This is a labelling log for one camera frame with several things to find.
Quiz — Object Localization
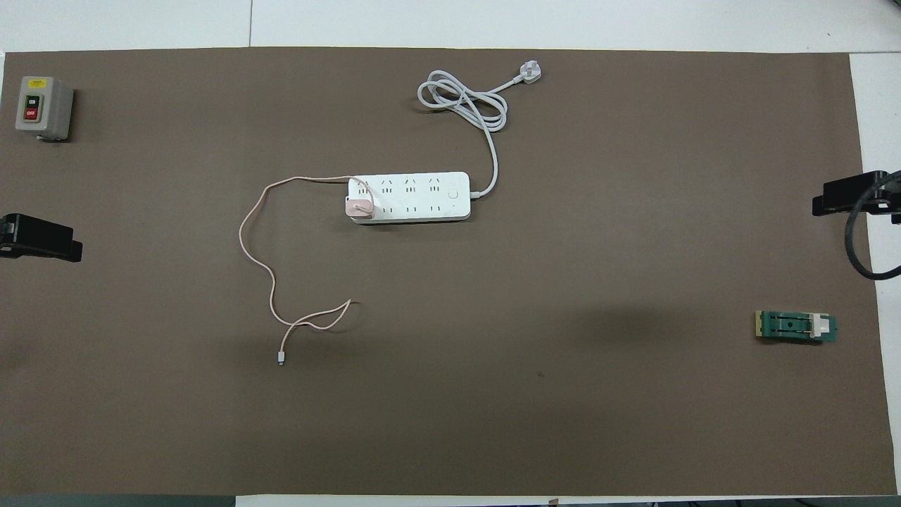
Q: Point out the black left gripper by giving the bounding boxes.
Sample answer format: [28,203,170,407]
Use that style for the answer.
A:
[0,213,84,263]

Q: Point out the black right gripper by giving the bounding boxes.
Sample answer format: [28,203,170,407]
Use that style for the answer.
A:
[812,170,901,225]

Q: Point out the pink charging cable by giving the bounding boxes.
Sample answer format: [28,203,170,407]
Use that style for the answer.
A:
[238,175,374,367]

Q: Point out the white power strip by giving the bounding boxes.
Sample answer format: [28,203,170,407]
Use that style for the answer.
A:
[346,171,473,225]

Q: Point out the brown table mat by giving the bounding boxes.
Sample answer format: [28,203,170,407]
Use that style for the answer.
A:
[0,46,898,498]

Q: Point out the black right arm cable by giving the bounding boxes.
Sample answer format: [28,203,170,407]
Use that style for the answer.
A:
[844,184,901,282]

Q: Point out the grey on-off switch box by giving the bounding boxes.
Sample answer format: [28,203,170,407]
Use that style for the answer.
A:
[15,75,75,144]

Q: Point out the green knife switch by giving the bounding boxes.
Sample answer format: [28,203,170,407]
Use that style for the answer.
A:
[755,310,839,346]

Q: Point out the white power strip cord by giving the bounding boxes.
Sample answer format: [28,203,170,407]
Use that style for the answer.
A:
[417,69,525,201]

